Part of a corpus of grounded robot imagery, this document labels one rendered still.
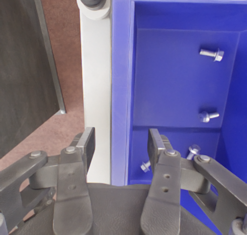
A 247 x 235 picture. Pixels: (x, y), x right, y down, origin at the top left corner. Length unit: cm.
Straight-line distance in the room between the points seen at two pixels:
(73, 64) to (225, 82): 97
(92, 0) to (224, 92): 18
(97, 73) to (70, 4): 92
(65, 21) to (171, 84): 98
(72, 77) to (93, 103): 88
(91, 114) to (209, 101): 16
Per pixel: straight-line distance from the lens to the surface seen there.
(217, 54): 22
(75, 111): 118
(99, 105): 26
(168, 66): 21
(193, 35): 22
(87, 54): 26
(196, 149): 24
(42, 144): 135
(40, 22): 118
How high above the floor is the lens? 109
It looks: 73 degrees down
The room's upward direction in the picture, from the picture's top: 178 degrees counter-clockwise
